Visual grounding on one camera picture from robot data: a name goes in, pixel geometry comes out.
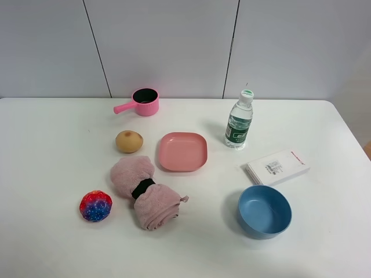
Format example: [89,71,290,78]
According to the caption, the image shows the white flat box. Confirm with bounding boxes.
[245,149,310,186]

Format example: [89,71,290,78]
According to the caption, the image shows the black band on towel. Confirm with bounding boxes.
[132,178,155,200]

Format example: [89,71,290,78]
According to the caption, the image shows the blue bowl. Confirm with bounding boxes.
[237,185,292,240]

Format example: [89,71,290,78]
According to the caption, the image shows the red blue bumpy ball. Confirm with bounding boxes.
[79,190,112,222]

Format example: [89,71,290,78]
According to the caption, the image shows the pink toy saucepan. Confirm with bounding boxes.
[113,88,159,116]

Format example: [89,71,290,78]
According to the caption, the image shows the rolled pink towel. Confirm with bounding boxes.
[110,156,189,231]

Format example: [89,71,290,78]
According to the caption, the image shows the clear water bottle green label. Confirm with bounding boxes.
[225,90,254,150]

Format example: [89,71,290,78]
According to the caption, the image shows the pink square plate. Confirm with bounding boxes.
[158,132,208,172]

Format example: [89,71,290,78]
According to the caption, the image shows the tan round bun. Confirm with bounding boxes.
[115,130,144,153]

